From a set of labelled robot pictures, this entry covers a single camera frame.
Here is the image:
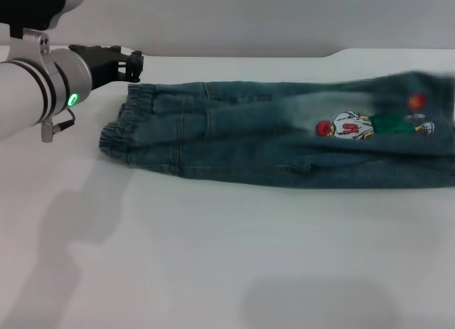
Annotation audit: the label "silver connector with black cable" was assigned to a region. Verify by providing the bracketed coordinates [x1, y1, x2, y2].
[41, 110, 77, 144]

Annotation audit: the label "blue denim shorts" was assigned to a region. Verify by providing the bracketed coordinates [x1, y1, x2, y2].
[98, 71, 455, 190]

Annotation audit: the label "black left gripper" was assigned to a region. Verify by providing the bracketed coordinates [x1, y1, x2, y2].
[69, 43, 145, 90]

